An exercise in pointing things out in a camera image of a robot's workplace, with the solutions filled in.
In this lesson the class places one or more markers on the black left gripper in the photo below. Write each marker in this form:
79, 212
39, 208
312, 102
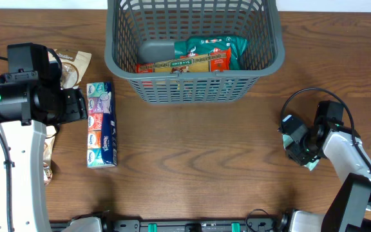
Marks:
76, 106

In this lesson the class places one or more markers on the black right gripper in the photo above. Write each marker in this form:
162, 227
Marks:
297, 142

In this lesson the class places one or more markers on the beige snack bag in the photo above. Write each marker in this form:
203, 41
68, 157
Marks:
47, 154

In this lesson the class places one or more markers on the beige cookie bag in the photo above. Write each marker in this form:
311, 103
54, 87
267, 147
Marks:
74, 66

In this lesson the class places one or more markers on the Kleenex tissue multipack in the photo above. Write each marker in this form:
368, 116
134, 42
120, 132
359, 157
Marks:
102, 126

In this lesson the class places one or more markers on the red San Remo spaghetti pack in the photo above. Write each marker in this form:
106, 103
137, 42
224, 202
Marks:
216, 61

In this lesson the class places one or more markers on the green Nescafe coffee bag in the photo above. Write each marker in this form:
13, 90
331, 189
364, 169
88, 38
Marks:
234, 45

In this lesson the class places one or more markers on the mint green small packet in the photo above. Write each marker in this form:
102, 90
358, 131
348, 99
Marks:
299, 154

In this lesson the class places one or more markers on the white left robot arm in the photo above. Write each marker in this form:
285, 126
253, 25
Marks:
22, 189

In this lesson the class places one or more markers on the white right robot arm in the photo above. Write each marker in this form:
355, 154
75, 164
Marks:
330, 139

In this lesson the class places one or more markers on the grey plastic basket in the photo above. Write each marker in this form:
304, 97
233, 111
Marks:
145, 31

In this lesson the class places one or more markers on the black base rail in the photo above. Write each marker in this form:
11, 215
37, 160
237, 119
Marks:
90, 224

